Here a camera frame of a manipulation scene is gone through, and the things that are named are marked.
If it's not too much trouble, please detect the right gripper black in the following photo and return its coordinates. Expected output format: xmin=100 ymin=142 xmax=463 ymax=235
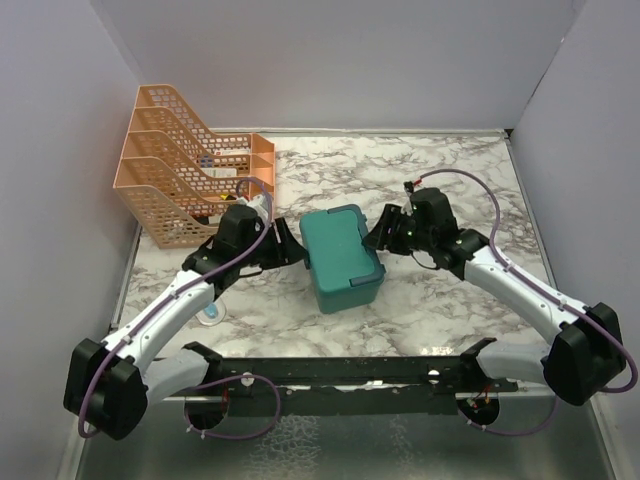
xmin=364 ymin=203 xmax=435 ymax=255

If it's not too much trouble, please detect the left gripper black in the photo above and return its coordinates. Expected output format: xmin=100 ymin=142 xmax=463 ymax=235
xmin=238 ymin=217 xmax=309 ymax=270

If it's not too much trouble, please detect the green medicine box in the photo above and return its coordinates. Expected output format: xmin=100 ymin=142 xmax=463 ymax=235
xmin=299 ymin=204 xmax=386 ymax=314

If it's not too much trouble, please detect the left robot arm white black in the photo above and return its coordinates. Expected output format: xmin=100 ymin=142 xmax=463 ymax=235
xmin=63 ymin=204 xmax=308 ymax=440

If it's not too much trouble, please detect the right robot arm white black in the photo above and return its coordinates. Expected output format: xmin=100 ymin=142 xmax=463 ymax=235
xmin=363 ymin=188 xmax=627 ymax=406

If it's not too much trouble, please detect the mask packet under tray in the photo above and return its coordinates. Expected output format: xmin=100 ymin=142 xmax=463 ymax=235
xmin=196 ymin=299 xmax=226 ymax=327

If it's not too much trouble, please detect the orange plastic file organizer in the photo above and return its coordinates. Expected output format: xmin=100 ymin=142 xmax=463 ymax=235
xmin=113 ymin=84 xmax=276 ymax=249

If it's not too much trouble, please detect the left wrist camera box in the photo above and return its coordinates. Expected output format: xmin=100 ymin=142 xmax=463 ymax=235
xmin=237 ymin=194 xmax=270 ymax=219

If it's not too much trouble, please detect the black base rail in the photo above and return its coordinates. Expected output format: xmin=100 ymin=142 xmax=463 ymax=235
xmin=183 ymin=356 xmax=517 ymax=422

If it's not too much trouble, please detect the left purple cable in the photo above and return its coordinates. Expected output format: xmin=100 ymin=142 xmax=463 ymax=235
xmin=78 ymin=176 xmax=282 ymax=441

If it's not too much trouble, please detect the purple cable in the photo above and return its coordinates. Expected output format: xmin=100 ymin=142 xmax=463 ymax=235
xmin=78 ymin=176 xmax=282 ymax=441
xmin=414 ymin=168 xmax=638 ymax=436

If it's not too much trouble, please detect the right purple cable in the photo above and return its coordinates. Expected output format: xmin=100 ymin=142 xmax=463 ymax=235
xmin=414 ymin=168 xmax=638 ymax=436

